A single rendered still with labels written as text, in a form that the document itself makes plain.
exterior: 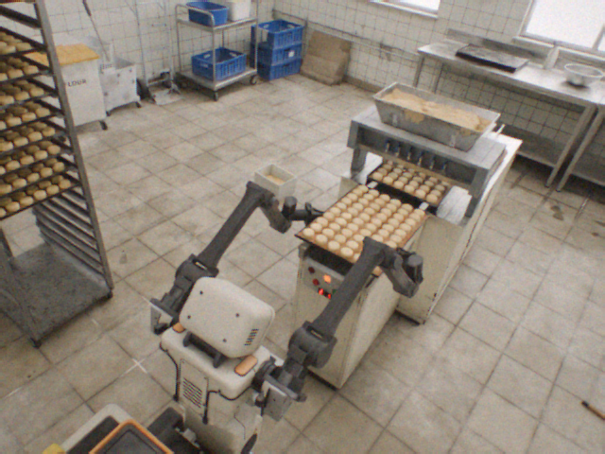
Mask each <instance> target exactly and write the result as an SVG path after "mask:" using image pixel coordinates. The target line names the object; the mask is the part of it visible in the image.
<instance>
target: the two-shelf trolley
mask: <svg viewBox="0 0 605 454"><path fill-rule="evenodd" d="M251 2H253V3H256V16H251V15H249V16H248V17H246V18H242V19H239V20H236V21H233V20H229V19H227V22H226V23H225V24H221V25H217V26H214V17H213V15H212V14H211V13H209V12H206V11H202V10H200V9H194V8H190V7H187V6H184V5H181V4H178V5H176V6H175V22H176V33H177V45H178V57H179V68H180V77H179V83H180V87H181V88H182V89H183V90H184V89H186V88H187V86H188V83H187V82H186V81H185V80H183V79H186V80H189V81H192V82H195V83H196V84H199V85H202V86H204V87H206V88H209V89H212V90H213V91H212V92H213V93H212V95H213V100H214V101H217V100H218V93H217V89H220V88H222V87H225V86H227V85H230V84H232V83H235V82H237V81H239V80H241V79H244V78H246V77H249V76H251V75H253V76H252V78H251V79H250V85H255V84H256V82H257V78H258V76H257V75H258V74H257V69H256V68H257V40H258V21H259V17H258V9H259V0H256V1H254V0H251ZM178 7H181V8H185V9H191V10H193V11H197V12H200V13H203V14H209V15H210V17H211V19H212V26H207V25H204V24H202V23H199V22H196V21H193V20H190V19H189V15H188V14H185V15H181V16H178V13H177V8H178ZM254 22H256V31H255V63H254V68H252V67H248V66H246V65H245V69H244V70H243V71H241V72H239V73H237V74H234V75H232V76H229V77H227V78H224V79H221V80H219V81H216V64H215V33H217V32H220V31H222V47H224V30H227V29H231V28H234V27H238V26H243V25H246V24H250V23H254ZM178 23H180V24H184V25H187V26H192V27H195V28H198V29H201V30H204V31H207V32H210V33H212V48H213V80H211V79H207V78H205V77H202V76H199V75H196V74H194V73H193V72H192V69H190V70H187V71H184V72H182V64H181V52H180V39H179V27H178Z"/></svg>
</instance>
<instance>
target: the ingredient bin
mask: <svg viewBox="0 0 605 454"><path fill-rule="evenodd" d="M52 35H53V38H54V42H55V46H56V49H57V53H58V58H59V62H60V69H61V72H62V76H63V80H64V84H65V88H66V92H67V95H68V99H69V103H70V107H71V111H72V115H73V118H74V122H75V126H78V125H81V124H85V123H87V122H91V121H95V120H98V121H99V123H100V126H101V128H102V130H103V131H106V130H107V129H108V127H107V125H106V123H105V121H104V120H105V119H106V112H105V107H104V101H103V95H102V91H101V86H100V81H99V75H98V69H97V63H96V60H97V59H99V58H100V56H99V55H98V54H96V53H95V52H94V51H93V50H92V49H91V48H89V47H88V46H86V45H85V44H80V43H79V41H77V40H76V39H74V38H72V37H71V36H69V35H67V34H64V33H60V34H52ZM29 38H31V39H34V40H36V41H39V42H41V43H43V39H42V35H39V36H32V37H29ZM24 56H27V57H29V58H31V59H32V60H35V61H38V62H40V63H42V64H45V65H47V66H49V64H48V60H47V57H46V54H41V53H38V52H35V53H30V54H25V55H24ZM33 79H36V80H38V81H40V82H42V83H44V84H46V85H50V86H52V87H54V88H55V86H54V82H53V79H52V78H48V77H46V76H39V77H36V78H33ZM41 99H42V100H44V101H46V102H48V103H50V104H52V105H54V106H56V107H58V108H61V107H60V103H59V100H58V99H57V98H53V97H51V96H47V97H44V98H41ZM49 120H51V121H53V122H55V123H56V124H58V125H60V126H62V127H64V128H65V126H64V122H63V119H58V118H57V117H52V118H49Z"/></svg>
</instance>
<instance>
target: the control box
mask: <svg viewBox="0 0 605 454"><path fill-rule="evenodd" d="M310 267H312V268H313V270H314V273H311V272H310V271H309V268H310ZM324 276H328V277H329V278H330V279H331V281H330V282H326V281H325V280H324ZM345 278H346V277H345V276H343V275H341V274H339V273H337V272H335V271H333V270H331V269H329V268H327V267H325V266H323V265H322V264H320V263H318V262H317V261H315V260H313V259H312V258H310V257H309V258H308V259H307V260H306V261H305V266H304V274H303V280H302V284H303V285H307V286H309V287H310V288H312V289H313V290H314V291H316V292H317V293H320V291H321V290H322V294H321V295H323V296H325V297H326V295H329V294H330V296H329V298H328V299H330V300H331V298H332V297H333V293H332V290H333V289H338V287H339V286H340V285H341V284H342V282H343V281H344V279H345ZM314 279H316V280H317V281H318V282H319V284H318V285H313V280H314ZM327 292H328V293H329V294H328V293H327ZM326 293H327V294H326ZM327 297H328V296H327ZM327 297H326V298H327Z"/></svg>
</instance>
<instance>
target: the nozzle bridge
mask: <svg viewBox="0 0 605 454"><path fill-rule="evenodd" d="M387 138H388V139H389V149H388V152H385V144H386V142H387ZM399 141H401V142H400V143H401V149H400V153H399V156H395V148H396V146H397V144H398V143H399ZM411 145H412V154H411V157H410V160H409V161H407V160H406V154H407V151H408V149H409V148H410V146H411ZM347 147H348V148H351V149H353V150H354V151H353V156H352V161H351V166H350V169H352V170H354V171H357V170H358V169H359V168H360V167H362V166H363V165H364V164H366V159H367V154H368V152H370V153H372V154H375V155H378V156H380V157H383V158H385V159H387V160H389V161H392V162H394V163H396V164H399V165H401V166H405V167H408V168H410V169H413V170H416V171H418V172H421V173H423V174H424V175H429V176H431V177H434V178H437V179H439V180H442V181H444V182H447V183H450V184H452V185H455V186H458V187H460V188H463V189H464V190H467V191H468V192H467V195H469V196H471V198H470V200H469V203H468V205H467V208H466V210H465V212H464V214H463V216H466V217H468V218H471V217H472V215H473V214H474V212H475V211H476V210H477V208H478V206H479V204H480V202H481V200H482V197H483V195H484V193H485V190H486V188H487V186H488V183H489V181H490V178H491V177H492V176H493V174H494V172H496V170H497V168H498V166H499V163H500V161H501V159H502V156H503V154H504V152H505V149H506V147H507V144H505V143H502V142H499V141H496V140H493V139H491V138H488V137H485V136H482V135H481V136H480V137H479V138H478V140H477V141H476V142H475V143H474V144H473V145H472V147H471V148H470V149H469V150H468V151H467V152H465V151H463V150H460V149H457V148H453V147H450V146H447V145H444V144H442V143H440V142H437V141H434V140H431V139H428V138H426V137H424V136H419V135H416V134H413V133H411V132H408V131H403V130H400V129H398V128H395V127H392V126H390V125H387V124H386V123H383V122H382V121H381V119H380V115H379V113H378V111H377V108H376V105H375V104H374V105H372V106H371V107H370V108H369V109H367V110H365V111H364V112H362V113H360V114H358V115H357V116H355V117H354V118H352V119H351V122H350V132H349V138H348V143H347ZM423 149H424V155H423V162H422V164H421V165H420V166H419V165H418V164H417V163H418V159H419V156H420V154H421V152H422V151H423ZM434 154H436V155H435V163H434V165H433V168H432V169H428V166H429V163H430V160H431V159H432V156H434ZM446 159H448V160H447V167H446V169H445V172H444V174H441V167H442V164H444V161H446Z"/></svg>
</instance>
